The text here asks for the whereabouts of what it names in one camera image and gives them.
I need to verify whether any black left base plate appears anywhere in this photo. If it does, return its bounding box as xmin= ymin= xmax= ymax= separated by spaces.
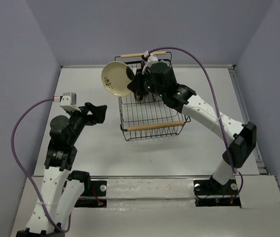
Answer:
xmin=75 ymin=180 xmax=107 ymax=208

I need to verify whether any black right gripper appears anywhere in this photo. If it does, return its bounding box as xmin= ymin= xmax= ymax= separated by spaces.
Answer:
xmin=128 ymin=67 xmax=165 ymax=98

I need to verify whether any large dark red rimmed plate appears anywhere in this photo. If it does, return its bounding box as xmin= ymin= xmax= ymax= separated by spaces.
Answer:
xmin=141 ymin=60 xmax=147 ymax=70

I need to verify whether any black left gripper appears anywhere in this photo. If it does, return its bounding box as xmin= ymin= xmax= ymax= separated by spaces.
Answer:
xmin=67 ymin=102 xmax=107 ymax=144

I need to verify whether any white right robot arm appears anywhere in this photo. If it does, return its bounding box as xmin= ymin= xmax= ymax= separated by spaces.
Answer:
xmin=125 ymin=62 xmax=257 ymax=194

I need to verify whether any yellow plate with dark rim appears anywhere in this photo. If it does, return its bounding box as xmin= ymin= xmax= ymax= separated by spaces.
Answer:
xmin=134 ymin=92 xmax=143 ymax=102

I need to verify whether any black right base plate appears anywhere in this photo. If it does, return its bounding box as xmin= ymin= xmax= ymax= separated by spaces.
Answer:
xmin=193 ymin=179 xmax=241 ymax=207

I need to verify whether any cream plate with black patch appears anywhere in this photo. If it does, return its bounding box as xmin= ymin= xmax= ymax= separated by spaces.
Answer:
xmin=101 ymin=61 xmax=135 ymax=97

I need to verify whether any black wire dish rack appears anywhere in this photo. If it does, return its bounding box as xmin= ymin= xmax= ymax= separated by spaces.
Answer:
xmin=115 ymin=53 xmax=191 ymax=141

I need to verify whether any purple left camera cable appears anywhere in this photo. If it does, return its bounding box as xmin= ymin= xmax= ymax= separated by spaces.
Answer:
xmin=10 ymin=97 xmax=71 ymax=233

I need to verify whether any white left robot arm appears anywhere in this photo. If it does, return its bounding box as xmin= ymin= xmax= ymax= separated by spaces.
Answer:
xmin=16 ymin=102 xmax=107 ymax=237

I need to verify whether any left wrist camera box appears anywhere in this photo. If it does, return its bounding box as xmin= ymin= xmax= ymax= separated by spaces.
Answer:
xmin=60 ymin=92 xmax=80 ymax=112

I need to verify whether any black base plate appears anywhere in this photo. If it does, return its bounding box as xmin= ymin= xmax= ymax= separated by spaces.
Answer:
xmin=75 ymin=180 xmax=107 ymax=208
xmin=193 ymin=179 xmax=241 ymax=207

